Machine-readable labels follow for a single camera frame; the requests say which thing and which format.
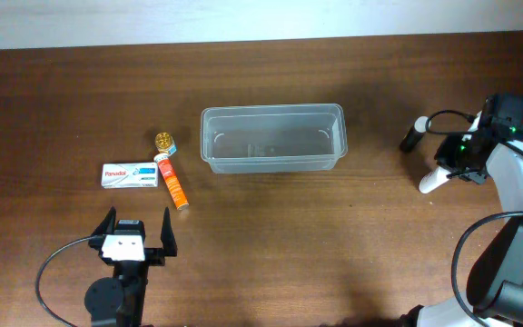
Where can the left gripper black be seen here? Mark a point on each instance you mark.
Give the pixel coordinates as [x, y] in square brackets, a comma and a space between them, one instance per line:
[155, 255]

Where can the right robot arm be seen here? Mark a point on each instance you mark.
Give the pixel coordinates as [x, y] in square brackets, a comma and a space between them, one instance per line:
[492, 147]

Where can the orange effervescent tablet tube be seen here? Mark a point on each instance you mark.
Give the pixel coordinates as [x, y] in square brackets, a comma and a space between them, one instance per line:
[171, 181]

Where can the white squeeze tube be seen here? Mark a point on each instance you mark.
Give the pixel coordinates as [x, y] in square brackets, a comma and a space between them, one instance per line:
[434, 180]

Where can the white Panadol medicine box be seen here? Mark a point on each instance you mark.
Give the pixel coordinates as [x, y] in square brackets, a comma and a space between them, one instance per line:
[129, 175]

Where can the black bottle with white cap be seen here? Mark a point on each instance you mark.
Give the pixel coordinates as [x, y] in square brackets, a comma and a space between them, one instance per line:
[414, 135]

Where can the clear plastic container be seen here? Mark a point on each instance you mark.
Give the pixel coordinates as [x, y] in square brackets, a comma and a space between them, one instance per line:
[279, 138]

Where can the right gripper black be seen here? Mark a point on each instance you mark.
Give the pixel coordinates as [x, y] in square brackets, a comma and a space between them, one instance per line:
[442, 156]

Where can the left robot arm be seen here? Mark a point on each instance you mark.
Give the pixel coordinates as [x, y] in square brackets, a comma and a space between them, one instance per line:
[118, 300]

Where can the small gold-lid jar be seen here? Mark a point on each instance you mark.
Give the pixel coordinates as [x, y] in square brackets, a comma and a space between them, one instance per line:
[165, 143]

